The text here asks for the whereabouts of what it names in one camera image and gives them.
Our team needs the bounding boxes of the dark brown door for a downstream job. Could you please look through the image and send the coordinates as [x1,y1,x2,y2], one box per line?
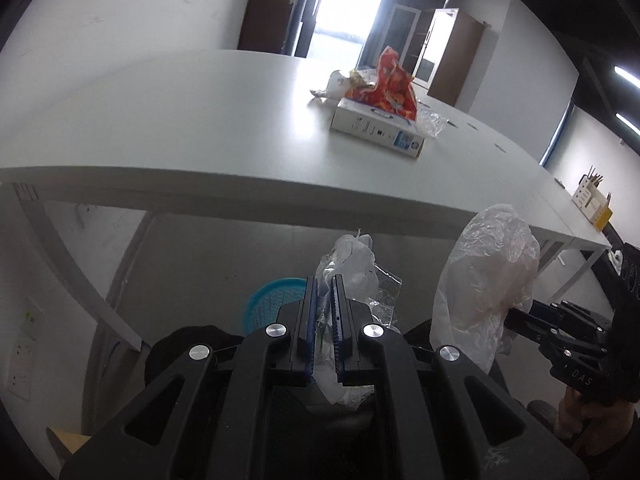
[237,0,332,57]

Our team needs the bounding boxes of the blue plastic mesh basket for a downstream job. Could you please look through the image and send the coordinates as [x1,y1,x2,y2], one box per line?
[244,278,307,335]

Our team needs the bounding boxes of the white wrapper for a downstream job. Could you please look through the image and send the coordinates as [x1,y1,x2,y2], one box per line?
[309,70,357,102]

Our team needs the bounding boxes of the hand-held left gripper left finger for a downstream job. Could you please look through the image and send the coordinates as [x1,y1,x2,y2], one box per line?
[60,275,319,480]

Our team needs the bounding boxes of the clear plastic wrap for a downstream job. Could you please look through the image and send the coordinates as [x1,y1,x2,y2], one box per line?
[416,107,450,140]

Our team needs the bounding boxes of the white desk organizer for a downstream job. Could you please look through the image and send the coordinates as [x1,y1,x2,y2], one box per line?
[572,162,609,222]

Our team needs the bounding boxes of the brown cabinet with glass doors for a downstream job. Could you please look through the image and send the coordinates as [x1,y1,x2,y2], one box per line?
[384,2,487,109]

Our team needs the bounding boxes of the white slanted table leg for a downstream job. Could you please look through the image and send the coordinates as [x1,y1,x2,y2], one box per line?
[549,240,612,302]

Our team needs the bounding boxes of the person's black pants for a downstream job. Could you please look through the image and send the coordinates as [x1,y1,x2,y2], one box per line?
[144,317,512,480]

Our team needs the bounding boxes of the clear plastic bag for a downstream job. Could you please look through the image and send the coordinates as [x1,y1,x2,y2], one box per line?
[315,230,404,408]

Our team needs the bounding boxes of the white wall socket panel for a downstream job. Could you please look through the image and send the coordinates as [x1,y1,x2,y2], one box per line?
[7,298,40,402]

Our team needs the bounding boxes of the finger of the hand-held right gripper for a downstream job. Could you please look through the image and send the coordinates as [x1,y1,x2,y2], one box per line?
[504,306,608,357]
[530,299,618,333]

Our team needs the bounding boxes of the white curved table leg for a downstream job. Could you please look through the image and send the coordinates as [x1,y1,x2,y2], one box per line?
[0,180,147,352]

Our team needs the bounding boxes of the brown cardboard piece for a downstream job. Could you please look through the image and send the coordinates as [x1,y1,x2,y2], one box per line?
[47,427,92,462]

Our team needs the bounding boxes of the person's right hand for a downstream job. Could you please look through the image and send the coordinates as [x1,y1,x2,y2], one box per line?
[554,385,640,442]

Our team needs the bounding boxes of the white cardboard box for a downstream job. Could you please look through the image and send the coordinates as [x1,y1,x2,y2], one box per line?
[329,97,426,161]

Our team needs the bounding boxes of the red snack wrapper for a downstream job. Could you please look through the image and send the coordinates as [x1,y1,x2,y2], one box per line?
[344,46,419,122]

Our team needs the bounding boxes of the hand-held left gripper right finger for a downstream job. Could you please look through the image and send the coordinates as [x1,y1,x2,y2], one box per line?
[333,274,590,480]

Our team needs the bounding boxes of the cloudy translucent plastic bag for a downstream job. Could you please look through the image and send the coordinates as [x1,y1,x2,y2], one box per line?
[431,204,541,375]

